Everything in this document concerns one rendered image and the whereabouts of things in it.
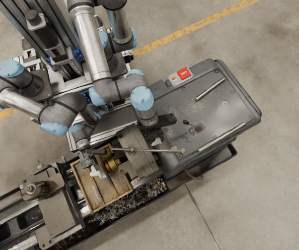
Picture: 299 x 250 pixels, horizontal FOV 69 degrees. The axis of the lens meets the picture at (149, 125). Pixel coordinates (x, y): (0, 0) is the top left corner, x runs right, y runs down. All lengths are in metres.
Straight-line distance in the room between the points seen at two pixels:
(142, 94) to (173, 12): 2.64
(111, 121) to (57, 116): 1.29
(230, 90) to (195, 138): 0.33
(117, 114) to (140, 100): 1.62
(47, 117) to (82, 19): 0.47
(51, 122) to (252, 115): 1.00
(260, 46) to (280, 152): 1.33
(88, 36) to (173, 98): 0.57
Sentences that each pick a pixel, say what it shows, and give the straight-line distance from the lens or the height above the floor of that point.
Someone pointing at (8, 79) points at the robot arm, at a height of 1.37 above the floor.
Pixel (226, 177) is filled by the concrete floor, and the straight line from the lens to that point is 2.46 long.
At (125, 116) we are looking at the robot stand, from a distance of 2.31.
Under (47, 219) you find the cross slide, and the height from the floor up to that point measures 0.97.
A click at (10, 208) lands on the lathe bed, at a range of 1.83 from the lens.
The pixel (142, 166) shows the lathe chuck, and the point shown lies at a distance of 1.18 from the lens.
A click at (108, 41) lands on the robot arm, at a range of 1.29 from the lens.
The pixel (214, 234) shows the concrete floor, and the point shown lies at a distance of 2.44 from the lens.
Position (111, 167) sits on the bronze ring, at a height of 1.12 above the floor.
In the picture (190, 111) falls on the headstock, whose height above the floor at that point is 1.25.
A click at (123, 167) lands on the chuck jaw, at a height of 1.11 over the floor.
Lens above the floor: 2.36
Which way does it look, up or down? 72 degrees down
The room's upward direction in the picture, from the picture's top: 10 degrees counter-clockwise
